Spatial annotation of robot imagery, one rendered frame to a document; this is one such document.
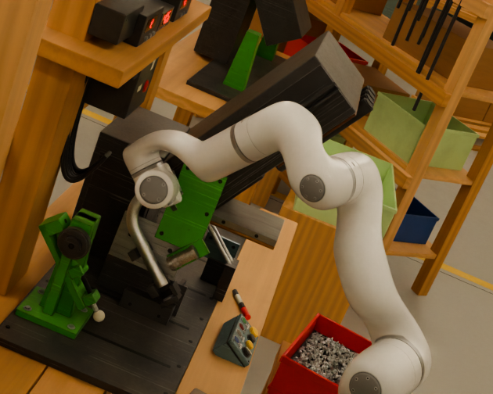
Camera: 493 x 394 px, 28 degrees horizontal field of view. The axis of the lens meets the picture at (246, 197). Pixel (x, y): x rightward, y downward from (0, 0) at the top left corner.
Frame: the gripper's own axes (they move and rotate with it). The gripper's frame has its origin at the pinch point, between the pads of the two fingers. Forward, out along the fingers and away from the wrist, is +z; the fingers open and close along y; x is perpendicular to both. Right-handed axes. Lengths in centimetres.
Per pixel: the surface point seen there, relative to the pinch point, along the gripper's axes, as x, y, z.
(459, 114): -209, -37, 660
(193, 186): -5.8, -2.8, 2.3
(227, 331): -0.2, -39.6, 2.0
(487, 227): -155, -110, 451
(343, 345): -26, -59, 28
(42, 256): 38.6, -5.4, 13.7
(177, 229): 2.1, -11.3, 3.1
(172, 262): 5.9, -18.3, 0.0
